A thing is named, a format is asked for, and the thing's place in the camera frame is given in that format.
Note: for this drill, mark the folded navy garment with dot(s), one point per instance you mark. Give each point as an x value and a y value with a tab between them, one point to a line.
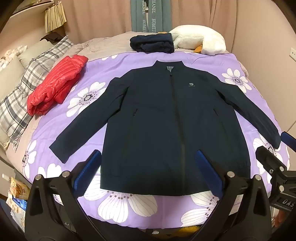
152	42

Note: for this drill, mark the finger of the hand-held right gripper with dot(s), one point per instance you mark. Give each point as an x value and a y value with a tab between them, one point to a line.
269	158
289	139

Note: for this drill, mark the yellow snack packet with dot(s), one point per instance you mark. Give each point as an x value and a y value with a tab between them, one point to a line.
18	187

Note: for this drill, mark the grey plaid pillow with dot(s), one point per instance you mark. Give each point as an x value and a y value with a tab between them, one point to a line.
34	69

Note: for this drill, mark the pink curtain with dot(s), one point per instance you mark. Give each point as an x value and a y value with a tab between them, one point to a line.
97	18
201	16

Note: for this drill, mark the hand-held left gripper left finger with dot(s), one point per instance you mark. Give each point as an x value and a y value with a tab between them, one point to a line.
89	166

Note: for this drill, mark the beige pillow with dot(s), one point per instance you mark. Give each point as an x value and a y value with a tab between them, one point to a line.
10	78
32	52

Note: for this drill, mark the red down jacket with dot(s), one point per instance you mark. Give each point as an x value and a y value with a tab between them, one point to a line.
55	85

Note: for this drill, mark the grey-green lettered curtain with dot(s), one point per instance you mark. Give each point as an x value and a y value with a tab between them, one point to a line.
136	14

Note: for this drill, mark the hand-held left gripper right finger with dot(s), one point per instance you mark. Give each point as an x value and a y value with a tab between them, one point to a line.
208	171

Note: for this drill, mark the blue snack packet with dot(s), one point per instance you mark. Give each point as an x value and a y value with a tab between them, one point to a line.
20	204

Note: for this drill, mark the small white plush toy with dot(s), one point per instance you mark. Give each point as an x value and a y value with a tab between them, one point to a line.
9	54
2	64
20	49

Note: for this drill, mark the yellow fuzzy cloth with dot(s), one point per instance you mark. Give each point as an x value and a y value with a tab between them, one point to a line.
185	233

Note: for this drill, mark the navy zip jacket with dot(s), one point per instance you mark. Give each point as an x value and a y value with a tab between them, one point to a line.
161	127

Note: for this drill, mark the dark brown cloth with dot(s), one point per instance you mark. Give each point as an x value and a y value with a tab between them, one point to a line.
52	36

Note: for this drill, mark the purple floral blanket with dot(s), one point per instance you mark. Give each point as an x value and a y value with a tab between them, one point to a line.
104	69

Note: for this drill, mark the white plush goose toy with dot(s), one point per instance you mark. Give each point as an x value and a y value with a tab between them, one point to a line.
208	41

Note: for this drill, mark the white wall shelf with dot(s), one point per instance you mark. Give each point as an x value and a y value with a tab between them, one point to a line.
30	10

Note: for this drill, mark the white wall socket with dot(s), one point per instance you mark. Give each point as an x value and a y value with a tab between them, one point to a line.
293	54

